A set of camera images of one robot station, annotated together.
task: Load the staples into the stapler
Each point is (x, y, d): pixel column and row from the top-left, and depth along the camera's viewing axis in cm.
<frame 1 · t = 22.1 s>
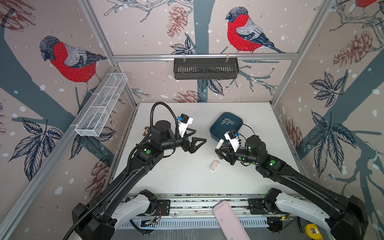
left hand: (199, 137, 64), fingers open
right hand: (216, 151, 72), fingers open
teal plastic tray: (217, 130, 105), on the table
staples strip in tray: (227, 121, 111), on the table

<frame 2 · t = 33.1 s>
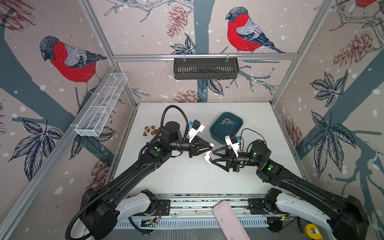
left hand: (210, 149, 62), fingers closed
right hand: (211, 160, 64), fingers open
the named things where they were.

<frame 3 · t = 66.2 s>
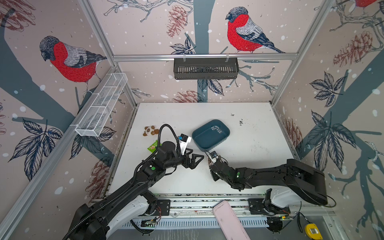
left hand: (197, 155, 72), fingers open
right hand: (210, 168, 86), fingers open
teal plastic tray: (210, 134, 104), on the table
staples strip in tray: (217, 128, 106), point 2 cm above the table

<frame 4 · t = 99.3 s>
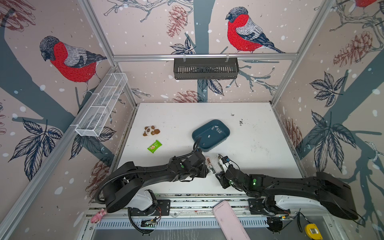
left hand: (207, 173, 80), fingers open
right hand: (216, 177, 81), fingers open
the named things where they were.

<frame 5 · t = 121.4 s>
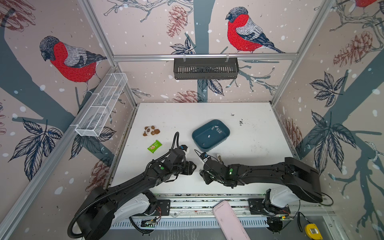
left hand: (193, 167, 80), fingers open
right hand: (200, 174, 82), fingers open
the named things where they were.

